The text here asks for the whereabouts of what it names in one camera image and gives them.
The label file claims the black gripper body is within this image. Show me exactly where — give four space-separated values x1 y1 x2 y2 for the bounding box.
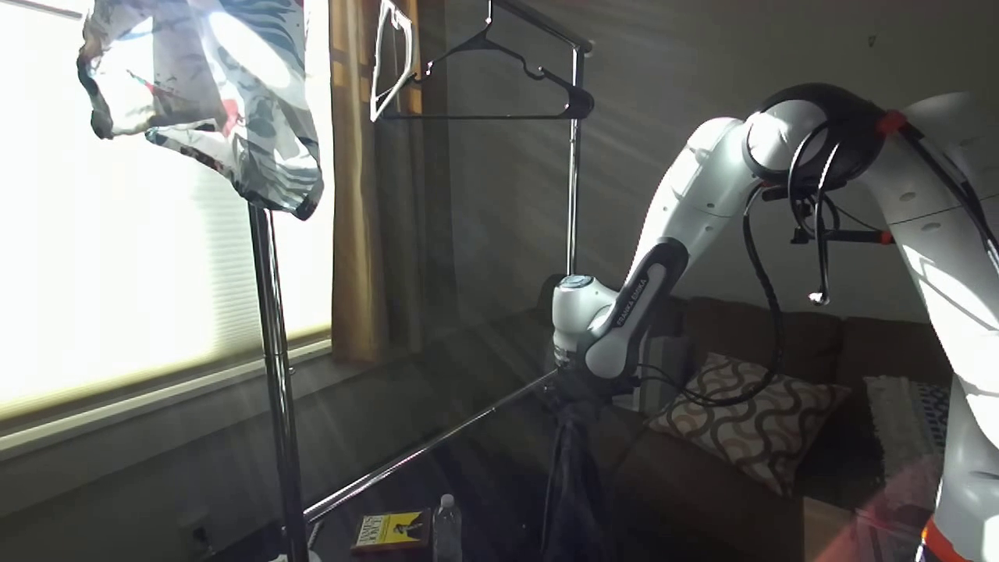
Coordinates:
556 365 617 421

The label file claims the grey white striped cloth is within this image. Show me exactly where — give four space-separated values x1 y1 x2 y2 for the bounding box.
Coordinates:
613 341 676 416

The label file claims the wave patterned throw pillow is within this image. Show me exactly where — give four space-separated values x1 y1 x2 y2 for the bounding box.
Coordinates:
651 351 853 497

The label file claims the clear water bottle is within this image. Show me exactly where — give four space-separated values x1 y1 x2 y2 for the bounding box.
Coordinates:
431 492 466 562

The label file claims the yellow box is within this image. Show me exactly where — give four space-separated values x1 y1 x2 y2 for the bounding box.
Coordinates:
353 509 431 553

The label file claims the tan curtain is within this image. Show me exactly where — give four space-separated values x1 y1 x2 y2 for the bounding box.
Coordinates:
327 0 431 369

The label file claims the chrome metal clothes rack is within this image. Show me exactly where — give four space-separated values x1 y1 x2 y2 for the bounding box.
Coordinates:
246 0 598 562

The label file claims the grey white printed garment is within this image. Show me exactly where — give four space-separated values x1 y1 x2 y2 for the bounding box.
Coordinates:
75 0 327 226

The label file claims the bright window with blind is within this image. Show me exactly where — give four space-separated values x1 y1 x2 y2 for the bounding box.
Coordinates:
0 0 339 424

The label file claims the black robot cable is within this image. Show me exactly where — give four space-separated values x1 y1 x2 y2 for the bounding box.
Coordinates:
715 123 899 409

